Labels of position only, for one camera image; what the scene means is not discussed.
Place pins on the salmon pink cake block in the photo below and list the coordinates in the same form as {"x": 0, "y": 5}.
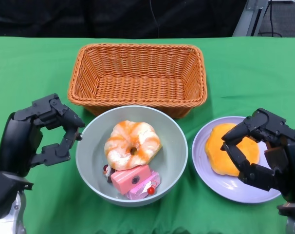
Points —
{"x": 125, "y": 178}

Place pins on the small dark chocolate cake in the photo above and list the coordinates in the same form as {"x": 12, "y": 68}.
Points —
{"x": 107, "y": 170}

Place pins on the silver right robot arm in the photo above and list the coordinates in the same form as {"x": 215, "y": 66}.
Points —
{"x": 293, "y": 219}

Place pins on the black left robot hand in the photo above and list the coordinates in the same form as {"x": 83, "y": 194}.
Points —
{"x": 18, "y": 141}

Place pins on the magenta cake with cherry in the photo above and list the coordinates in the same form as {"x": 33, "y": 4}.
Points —
{"x": 142, "y": 192}

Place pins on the white orange striped bread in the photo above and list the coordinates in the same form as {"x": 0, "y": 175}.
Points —
{"x": 123, "y": 146}

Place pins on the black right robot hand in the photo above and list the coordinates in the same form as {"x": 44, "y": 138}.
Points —
{"x": 293, "y": 156}

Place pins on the grey aluminium frame post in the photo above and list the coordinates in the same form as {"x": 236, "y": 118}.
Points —
{"x": 249, "y": 19}

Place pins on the grey-green ceramic bowl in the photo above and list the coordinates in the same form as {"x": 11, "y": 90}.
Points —
{"x": 94, "y": 151}

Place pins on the orange round bread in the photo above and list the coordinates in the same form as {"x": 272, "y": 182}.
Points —
{"x": 215, "y": 148}

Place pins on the orange wicker basket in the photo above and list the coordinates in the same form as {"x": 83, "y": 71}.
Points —
{"x": 137, "y": 85}

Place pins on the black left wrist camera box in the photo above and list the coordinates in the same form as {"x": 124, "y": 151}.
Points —
{"x": 4, "y": 190}

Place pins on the pale lavender plate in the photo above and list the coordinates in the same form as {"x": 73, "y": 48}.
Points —
{"x": 206, "y": 180}

